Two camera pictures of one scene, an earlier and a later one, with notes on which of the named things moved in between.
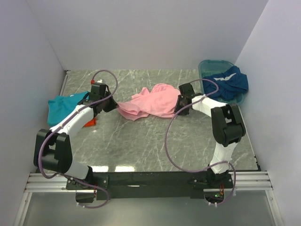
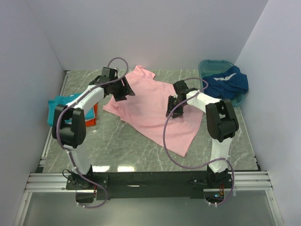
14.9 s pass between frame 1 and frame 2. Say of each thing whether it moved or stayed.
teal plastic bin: stayed
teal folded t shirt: stayed
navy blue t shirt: stayed
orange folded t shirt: stayed
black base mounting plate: stayed
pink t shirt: moved
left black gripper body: moved
